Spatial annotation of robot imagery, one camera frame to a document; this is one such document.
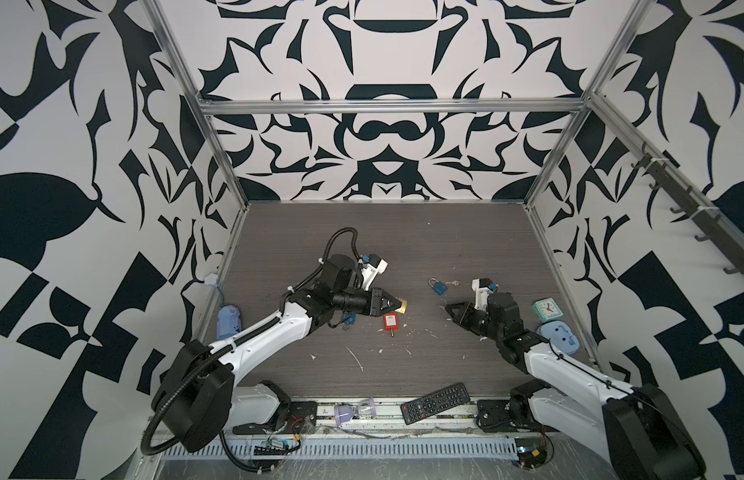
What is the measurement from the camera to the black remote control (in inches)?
29.8

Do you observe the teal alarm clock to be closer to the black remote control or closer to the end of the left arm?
the black remote control

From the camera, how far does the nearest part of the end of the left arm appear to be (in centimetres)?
69

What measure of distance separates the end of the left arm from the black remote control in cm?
25
